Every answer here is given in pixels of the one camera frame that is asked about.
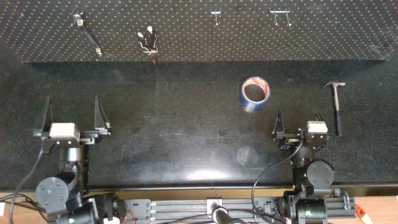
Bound black pegboard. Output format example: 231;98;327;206
0;0;398;62

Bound wrench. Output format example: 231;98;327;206
73;12;104;58

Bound red and yellow object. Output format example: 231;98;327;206
355;204;374;224

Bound black and white pliers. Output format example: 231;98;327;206
136;26;160;66

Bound roll of blue tape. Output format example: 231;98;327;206
241;76;271;110

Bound black cable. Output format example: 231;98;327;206
251;135;305;223
8;139;46;224

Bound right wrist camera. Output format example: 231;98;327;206
305;120;329;134

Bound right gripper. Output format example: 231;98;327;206
271;109;325;151

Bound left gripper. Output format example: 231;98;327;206
32;95;113;147

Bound mounting rail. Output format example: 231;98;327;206
46;188;357;224

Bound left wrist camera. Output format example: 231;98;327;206
49;122;81;142

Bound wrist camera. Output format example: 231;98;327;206
305;120;329;134
49;122;81;142

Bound hammer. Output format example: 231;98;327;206
323;80;346;137

